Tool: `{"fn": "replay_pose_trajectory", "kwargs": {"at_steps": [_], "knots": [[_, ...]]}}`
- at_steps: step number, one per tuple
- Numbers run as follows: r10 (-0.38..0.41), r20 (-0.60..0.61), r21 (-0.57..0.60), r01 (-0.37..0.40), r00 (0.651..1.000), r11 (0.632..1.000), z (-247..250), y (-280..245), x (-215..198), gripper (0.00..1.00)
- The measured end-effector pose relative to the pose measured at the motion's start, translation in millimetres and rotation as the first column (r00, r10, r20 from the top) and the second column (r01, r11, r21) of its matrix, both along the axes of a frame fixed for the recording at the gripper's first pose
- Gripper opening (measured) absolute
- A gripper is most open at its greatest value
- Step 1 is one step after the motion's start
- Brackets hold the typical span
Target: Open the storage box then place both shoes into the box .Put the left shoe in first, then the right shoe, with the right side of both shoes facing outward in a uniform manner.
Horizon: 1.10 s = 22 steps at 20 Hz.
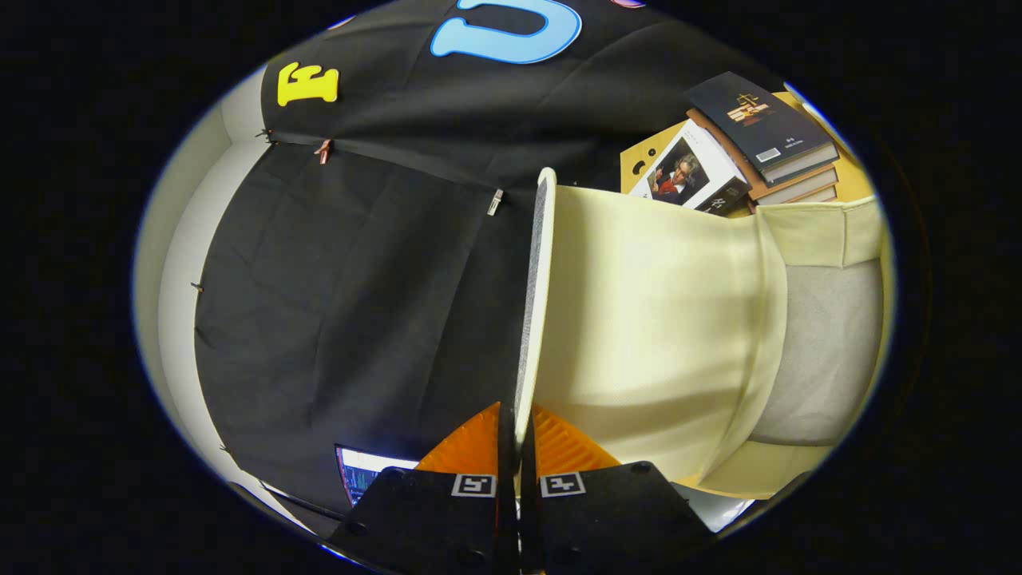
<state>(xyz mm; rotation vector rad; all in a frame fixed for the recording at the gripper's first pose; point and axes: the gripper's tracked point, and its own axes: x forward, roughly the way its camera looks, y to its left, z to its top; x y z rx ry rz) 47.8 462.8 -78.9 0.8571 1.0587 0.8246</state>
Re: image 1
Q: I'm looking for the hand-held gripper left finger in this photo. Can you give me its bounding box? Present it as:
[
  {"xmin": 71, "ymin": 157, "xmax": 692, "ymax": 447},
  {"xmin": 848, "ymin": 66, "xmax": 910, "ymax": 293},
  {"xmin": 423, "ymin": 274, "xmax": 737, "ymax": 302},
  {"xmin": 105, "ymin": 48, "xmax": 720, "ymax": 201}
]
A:
[{"xmin": 322, "ymin": 399, "xmax": 521, "ymax": 575}]

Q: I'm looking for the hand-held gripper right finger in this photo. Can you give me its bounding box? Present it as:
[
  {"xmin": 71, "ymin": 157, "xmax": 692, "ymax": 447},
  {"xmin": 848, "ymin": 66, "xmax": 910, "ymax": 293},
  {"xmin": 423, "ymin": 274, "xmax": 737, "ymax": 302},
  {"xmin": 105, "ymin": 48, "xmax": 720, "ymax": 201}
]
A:
[{"xmin": 520, "ymin": 403, "xmax": 717, "ymax": 575}]

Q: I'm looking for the grey and cream storage box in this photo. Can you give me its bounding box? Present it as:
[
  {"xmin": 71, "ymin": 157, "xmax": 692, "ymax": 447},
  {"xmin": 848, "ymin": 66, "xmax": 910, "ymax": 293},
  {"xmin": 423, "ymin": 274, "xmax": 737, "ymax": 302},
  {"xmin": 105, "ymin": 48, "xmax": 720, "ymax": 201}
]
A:
[{"xmin": 513, "ymin": 166, "xmax": 889, "ymax": 502}]

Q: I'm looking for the computer monitor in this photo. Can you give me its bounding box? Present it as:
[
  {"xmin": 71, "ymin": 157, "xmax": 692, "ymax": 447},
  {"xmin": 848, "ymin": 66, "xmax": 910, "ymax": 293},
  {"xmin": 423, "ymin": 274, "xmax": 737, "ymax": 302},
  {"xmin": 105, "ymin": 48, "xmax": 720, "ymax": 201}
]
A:
[{"xmin": 335, "ymin": 444, "xmax": 421, "ymax": 510}]

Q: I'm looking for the black backdrop cloth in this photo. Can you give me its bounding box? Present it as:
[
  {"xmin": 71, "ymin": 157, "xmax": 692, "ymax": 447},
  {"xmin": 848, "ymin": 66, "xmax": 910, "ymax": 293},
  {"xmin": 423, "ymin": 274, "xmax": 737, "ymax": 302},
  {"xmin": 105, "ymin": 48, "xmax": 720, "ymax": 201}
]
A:
[{"xmin": 192, "ymin": 0, "xmax": 791, "ymax": 512}]

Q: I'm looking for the white portrait cover book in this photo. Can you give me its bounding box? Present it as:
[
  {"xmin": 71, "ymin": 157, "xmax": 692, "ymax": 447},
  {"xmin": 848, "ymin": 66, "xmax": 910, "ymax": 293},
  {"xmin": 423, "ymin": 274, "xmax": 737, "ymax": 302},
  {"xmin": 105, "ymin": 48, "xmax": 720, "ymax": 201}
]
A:
[{"xmin": 627, "ymin": 119, "xmax": 752, "ymax": 217}]

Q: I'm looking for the brown book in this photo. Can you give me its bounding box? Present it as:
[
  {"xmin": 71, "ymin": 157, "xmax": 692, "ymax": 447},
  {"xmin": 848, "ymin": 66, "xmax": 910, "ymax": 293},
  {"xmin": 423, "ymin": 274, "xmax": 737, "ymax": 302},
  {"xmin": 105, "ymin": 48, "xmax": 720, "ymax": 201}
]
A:
[{"xmin": 687, "ymin": 108, "xmax": 840, "ymax": 208}]

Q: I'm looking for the dark hardcover book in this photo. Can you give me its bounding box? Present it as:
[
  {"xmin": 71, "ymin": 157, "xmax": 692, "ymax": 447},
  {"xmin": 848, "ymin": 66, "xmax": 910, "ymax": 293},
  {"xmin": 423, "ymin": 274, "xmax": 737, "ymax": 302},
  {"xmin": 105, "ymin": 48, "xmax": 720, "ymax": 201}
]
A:
[{"xmin": 684, "ymin": 71, "xmax": 840, "ymax": 185}]

